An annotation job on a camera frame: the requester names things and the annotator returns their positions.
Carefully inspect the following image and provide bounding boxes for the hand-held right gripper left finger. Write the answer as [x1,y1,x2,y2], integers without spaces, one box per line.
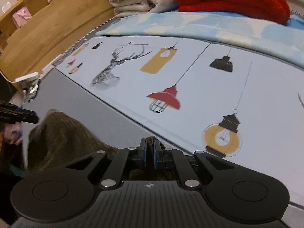
[64,138,148,191]

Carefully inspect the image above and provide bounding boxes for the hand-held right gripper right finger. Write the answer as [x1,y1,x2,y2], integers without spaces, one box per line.
[153,140,231,191]

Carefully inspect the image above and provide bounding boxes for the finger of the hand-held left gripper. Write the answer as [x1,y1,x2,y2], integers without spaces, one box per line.
[0,101,36,115]
[0,113,39,124]

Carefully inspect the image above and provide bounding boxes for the dark olive corduroy sweater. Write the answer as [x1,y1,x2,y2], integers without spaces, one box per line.
[27,109,175,181]

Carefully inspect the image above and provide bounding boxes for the colourful printed cloth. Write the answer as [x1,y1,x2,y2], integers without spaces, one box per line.
[0,123,24,146]

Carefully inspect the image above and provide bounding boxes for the white power strip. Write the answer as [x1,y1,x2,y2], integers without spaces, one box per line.
[15,72,40,83]

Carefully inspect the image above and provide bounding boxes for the wooden headboard shelf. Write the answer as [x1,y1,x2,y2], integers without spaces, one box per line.
[0,0,120,93]

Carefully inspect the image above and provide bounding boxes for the pink box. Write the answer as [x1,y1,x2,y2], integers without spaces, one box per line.
[12,8,33,28]

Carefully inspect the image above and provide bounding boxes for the light blue patterned blanket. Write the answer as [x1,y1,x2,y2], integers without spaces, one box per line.
[95,11,304,70]

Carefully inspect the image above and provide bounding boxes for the red folded blanket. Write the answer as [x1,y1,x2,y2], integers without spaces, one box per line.
[170,0,291,25]

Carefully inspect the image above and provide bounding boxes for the tangled cables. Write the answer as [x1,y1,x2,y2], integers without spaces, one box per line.
[22,79,41,103]

